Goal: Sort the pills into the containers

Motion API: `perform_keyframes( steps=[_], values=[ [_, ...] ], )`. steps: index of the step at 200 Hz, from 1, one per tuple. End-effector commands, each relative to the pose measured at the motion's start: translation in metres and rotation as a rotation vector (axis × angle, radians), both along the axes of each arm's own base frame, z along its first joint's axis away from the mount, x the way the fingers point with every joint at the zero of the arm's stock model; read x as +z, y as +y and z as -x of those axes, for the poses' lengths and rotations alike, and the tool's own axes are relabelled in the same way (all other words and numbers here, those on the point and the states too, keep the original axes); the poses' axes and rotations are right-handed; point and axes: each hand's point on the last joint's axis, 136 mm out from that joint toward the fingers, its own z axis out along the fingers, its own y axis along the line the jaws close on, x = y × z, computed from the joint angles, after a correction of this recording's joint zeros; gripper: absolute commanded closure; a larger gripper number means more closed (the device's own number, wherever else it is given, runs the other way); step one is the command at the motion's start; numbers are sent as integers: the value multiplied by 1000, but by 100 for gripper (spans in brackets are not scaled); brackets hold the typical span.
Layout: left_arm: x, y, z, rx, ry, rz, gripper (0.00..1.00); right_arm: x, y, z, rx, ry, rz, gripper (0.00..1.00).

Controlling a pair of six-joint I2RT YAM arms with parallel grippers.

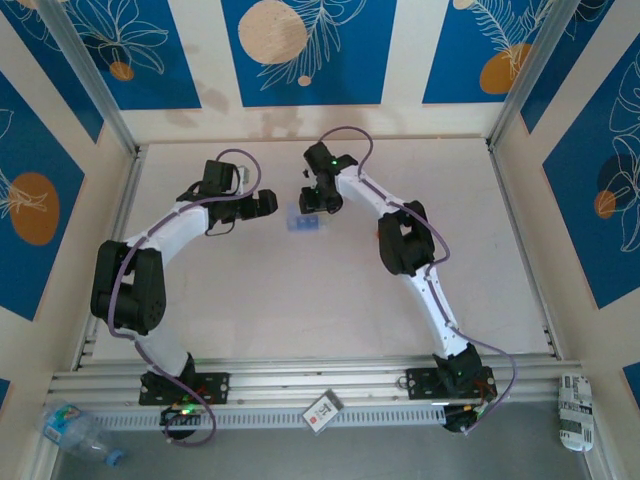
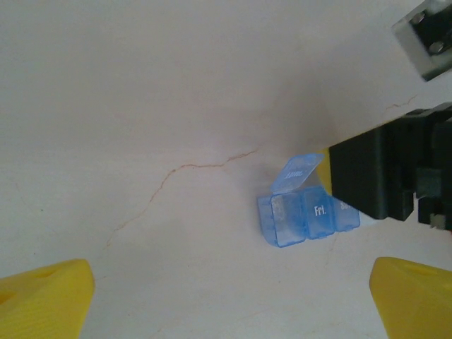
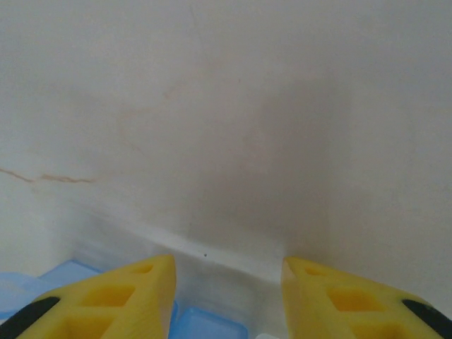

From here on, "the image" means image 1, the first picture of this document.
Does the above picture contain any blue pill organizer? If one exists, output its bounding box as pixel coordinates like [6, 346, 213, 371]
[285, 202, 329, 235]

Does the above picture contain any grey slotted cable duct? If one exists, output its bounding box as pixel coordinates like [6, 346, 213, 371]
[89, 405, 447, 432]

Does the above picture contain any aluminium corner post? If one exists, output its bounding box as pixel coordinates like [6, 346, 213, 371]
[485, 0, 586, 151]
[35, 0, 141, 157]

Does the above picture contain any small controller board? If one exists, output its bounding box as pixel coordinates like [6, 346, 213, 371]
[158, 403, 207, 427]
[442, 402, 490, 435]

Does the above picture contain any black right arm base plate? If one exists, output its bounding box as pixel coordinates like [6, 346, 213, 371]
[405, 367, 497, 401]

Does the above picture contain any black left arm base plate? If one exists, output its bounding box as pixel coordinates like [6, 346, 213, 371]
[138, 371, 231, 406]

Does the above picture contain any white card with red tag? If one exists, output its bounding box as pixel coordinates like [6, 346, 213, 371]
[302, 389, 345, 432]

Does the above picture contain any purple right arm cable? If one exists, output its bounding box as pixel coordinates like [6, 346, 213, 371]
[318, 125, 518, 437]

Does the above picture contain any clear plastic water bottle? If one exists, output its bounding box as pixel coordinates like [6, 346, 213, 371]
[33, 402, 125, 469]

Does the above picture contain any aluminium base frame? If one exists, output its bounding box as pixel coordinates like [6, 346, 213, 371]
[47, 355, 584, 409]

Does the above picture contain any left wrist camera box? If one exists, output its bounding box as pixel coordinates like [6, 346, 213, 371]
[234, 165, 255, 195]

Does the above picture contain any aluminium side rail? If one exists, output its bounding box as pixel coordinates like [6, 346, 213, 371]
[485, 142, 560, 360]
[73, 144, 147, 372]

